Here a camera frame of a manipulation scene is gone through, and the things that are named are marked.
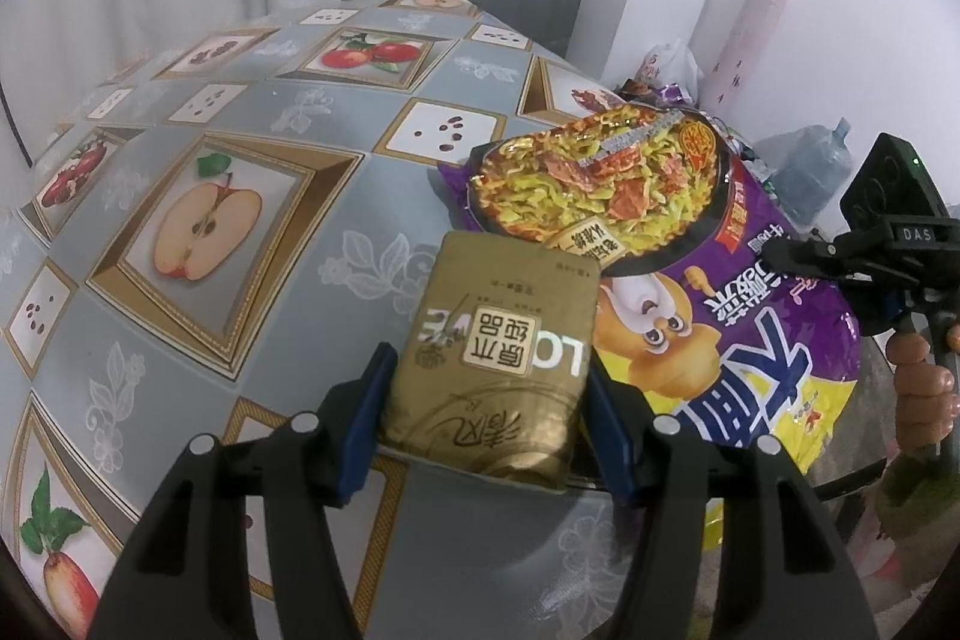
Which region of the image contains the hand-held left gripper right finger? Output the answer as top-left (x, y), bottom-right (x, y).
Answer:
top-left (589, 370), bottom-right (878, 640)

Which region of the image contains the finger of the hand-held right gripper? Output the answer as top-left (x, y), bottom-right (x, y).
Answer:
top-left (765, 235), bottom-right (863, 294)

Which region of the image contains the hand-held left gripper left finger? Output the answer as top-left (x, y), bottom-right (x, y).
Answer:
top-left (88, 344), bottom-right (398, 640)

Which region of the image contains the purple instant noodle packet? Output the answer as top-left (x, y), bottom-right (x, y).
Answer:
top-left (437, 101), bottom-right (865, 540)

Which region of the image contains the gold tissue pack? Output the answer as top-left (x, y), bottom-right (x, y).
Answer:
top-left (377, 231), bottom-right (602, 496)

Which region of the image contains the person's right forearm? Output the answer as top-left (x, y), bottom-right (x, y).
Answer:
top-left (870, 452), bottom-right (957, 540)

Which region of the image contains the person's right hand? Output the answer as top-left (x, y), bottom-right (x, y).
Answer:
top-left (885, 321), bottom-right (960, 459)

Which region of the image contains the large water jug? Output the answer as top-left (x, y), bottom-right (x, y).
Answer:
top-left (771, 118), bottom-right (857, 223)

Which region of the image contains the white plastic bag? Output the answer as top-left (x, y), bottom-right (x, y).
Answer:
top-left (636, 38), bottom-right (704, 103)

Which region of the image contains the fruit print tablecloth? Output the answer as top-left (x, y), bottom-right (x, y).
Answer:
top-left (0, 0), bottom-right (863, 640)

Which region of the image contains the grey cabinet box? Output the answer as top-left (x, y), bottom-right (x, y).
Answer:
top-left (403, 0), bottom-right (584, 62)

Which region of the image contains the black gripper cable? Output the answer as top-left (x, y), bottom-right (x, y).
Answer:
top-left (806, 452), bottom-right (901, 500)

